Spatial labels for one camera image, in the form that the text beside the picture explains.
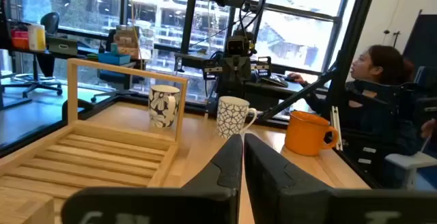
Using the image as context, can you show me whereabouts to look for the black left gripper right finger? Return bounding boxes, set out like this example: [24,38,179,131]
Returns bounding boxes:
[243,132,437,224]

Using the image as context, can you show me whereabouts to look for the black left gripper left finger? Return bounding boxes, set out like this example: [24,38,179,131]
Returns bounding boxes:
[60,133,244,224]

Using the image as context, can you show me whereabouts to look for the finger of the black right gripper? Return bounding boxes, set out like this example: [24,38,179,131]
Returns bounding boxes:
[254,57,273,79]
[203,64,224,79]

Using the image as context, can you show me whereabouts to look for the white geometric pattern mug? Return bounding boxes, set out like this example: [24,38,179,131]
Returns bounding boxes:
[215,96,259,140]

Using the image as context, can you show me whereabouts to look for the orange mug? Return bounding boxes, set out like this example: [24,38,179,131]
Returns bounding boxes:
[284,110,340,157]

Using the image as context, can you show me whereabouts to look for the black keyboard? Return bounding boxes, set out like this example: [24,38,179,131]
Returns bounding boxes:
[259,75,290,88]

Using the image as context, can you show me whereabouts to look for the dark office desk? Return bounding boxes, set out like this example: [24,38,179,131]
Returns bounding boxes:
[244,79,328,99]

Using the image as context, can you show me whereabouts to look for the person's hand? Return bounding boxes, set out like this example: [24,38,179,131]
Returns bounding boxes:
[288,72,307,84]

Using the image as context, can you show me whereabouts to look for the stacked cardboard boxes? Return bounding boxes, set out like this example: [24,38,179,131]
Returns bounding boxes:
[113,25,141,60]

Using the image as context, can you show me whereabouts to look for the blue tray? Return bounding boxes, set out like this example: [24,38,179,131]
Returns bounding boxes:
[98,42,132,66]

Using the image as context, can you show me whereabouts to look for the office chair with star base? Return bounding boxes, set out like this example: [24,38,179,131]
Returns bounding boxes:
[90,29,146,104]

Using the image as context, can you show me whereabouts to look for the person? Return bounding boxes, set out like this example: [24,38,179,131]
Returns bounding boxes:
[288,44,437,150]

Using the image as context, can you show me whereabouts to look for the wooden slatted mug rack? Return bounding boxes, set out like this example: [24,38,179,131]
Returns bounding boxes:
[0,57,190,224]

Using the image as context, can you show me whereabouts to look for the grey storage box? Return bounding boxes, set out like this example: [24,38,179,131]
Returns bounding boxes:
[46,36,79,56]

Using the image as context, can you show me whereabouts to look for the dark partition board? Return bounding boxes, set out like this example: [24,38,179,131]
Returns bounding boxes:
[402,9,437,68]

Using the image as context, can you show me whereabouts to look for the black swivel office chair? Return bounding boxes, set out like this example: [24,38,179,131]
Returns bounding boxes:
[2,11,64,99]

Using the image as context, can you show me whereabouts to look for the white and yellow container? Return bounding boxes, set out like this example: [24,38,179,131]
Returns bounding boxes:
[27,23,47,52]

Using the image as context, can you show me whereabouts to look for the red storage box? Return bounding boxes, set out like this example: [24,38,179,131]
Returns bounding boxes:
[10,28,30,50]

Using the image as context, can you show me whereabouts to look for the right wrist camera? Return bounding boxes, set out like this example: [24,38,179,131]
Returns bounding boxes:
[225,35,247,58]

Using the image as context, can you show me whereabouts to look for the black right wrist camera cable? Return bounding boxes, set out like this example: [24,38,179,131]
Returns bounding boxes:
[238,0,267,44]

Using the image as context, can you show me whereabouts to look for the white plastic bracket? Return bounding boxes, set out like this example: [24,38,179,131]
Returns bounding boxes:
[329,105,343,152]

